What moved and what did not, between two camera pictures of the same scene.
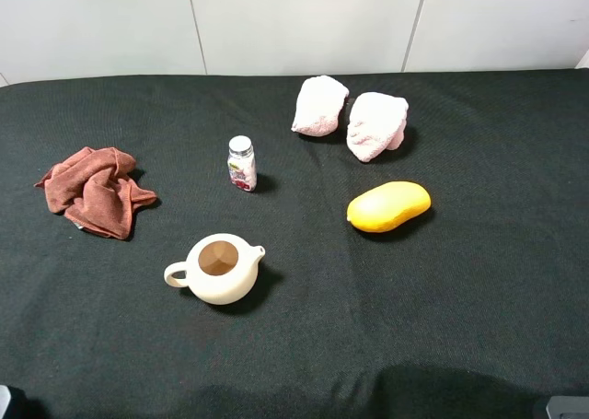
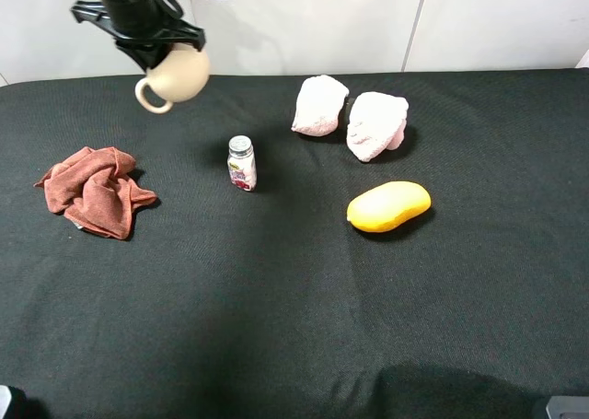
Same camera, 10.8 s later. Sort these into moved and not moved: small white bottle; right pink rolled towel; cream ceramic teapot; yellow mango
Moved: cream ceramic teapot
Not moved: right pink rolled towel; yellow mango; small white bottle
